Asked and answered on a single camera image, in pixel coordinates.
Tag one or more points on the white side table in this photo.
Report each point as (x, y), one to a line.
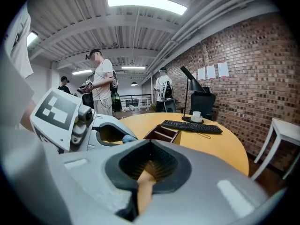
(284, 126)

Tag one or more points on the black office chair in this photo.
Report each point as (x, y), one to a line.
(202, 102)

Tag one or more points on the black metal railing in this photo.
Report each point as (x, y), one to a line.
(131, 96)

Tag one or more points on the person's white shirt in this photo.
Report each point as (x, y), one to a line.
(21, 50)

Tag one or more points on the grey chair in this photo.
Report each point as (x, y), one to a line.
(171, 105)

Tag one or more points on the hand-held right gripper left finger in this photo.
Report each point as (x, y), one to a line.
(89, 177)

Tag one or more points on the long ceiling light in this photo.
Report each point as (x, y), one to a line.
(133, 67)
(145, 3)
(82, 72)
(31, 38)

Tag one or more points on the black keyboard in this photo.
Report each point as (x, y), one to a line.
(192, 126)

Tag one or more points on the white cup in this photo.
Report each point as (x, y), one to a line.
(197, 114)

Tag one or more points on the small white table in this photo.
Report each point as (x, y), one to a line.
(143, 99)

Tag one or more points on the black desk lamp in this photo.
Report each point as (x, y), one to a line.
(195, 84)

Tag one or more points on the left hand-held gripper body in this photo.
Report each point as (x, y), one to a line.
(56, 111)

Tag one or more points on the person's left forearm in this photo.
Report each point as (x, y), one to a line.
(27, 118)

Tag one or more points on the white paper sheet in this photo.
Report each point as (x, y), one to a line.
(201, 73)
(223, 69)
(210, 71)

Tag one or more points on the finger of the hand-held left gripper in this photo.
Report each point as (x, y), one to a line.
(105, 143)
(117, 123)

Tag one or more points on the brown wooden box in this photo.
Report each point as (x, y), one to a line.
(164, 133)

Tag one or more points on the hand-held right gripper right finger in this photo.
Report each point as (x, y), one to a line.
(206, 179)

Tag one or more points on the black pendant lamp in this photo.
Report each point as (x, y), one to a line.
(134, 84)

